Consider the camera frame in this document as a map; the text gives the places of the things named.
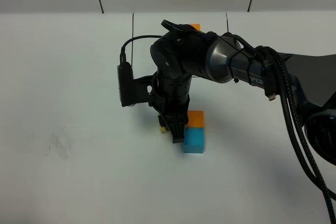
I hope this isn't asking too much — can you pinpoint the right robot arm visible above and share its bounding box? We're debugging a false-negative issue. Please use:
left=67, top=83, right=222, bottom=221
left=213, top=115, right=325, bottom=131
left=150, top=22, right=335, bottom=164

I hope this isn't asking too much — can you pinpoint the blue cube block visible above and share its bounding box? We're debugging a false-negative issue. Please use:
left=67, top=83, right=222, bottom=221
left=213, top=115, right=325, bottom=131
left=183, top=127, right=205, bottom=154

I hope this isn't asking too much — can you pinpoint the template orange cube block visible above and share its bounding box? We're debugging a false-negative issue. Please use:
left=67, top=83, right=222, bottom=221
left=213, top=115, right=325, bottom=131
left=191, top=24, right=201, bottom=31

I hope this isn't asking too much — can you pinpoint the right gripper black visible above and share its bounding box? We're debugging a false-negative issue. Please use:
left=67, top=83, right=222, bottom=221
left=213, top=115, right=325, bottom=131
left=149, top=73, right=192, bottom=144

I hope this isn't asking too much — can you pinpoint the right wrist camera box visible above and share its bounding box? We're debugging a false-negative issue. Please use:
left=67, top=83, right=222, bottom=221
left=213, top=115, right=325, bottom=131
left=118, top=62, right=154, bottom=107

